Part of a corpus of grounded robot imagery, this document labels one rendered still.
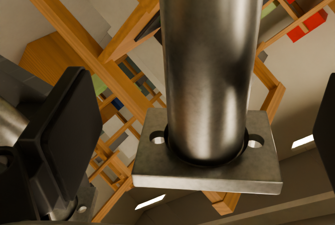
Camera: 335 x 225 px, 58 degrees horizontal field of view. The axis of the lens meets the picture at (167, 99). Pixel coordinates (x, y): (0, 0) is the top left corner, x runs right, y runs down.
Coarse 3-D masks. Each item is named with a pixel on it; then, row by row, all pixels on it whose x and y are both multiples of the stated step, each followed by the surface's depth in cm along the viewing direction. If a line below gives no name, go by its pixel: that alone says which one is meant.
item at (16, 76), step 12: (0, 60) 20; (0, 72) 20; (12, 72) 20; (24, 72) 21; (0, 84) 20; (12, 84) 20; (24, 84) 20; (36, 84) 21; (48, 84) 22; (12, 96) 21; (24, 96) 21; (36, 96) 21; (24, 108) 21; (36, 108) 21
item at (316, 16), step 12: (276, 0) 526; (288, 0) 501; (324, 0) 469; (264, 12) 531; (288, 12) 507; (300, 12) 538; (312, 12) 486; (324, 12) 513; (300, 24) 507; (312, 24) 504; (276, 36) 533; (300, 36) 523; (264, 48) 559; (264, 60) 586
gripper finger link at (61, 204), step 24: (72, 72) 11; (48, 96) 9; (72, 96) 10; (48, 120) 9; (72, 120) 10; (96, 120) 12; (24, 144) 8; (48, 144) 8; (72, 144) 10; (96, 144) 12; (48, 168) 9; (72, 168) 10; (48, 192) 9; (72, 192) 10
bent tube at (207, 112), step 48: (192, 0) 8; (240, 0) 8; (192, 48) 8; (240, 48) 8; (192, 96) 9; (240, 96) 10; (144, 144) 12; (192, 144) 11; (240, 144) 11; (240, 192) 11
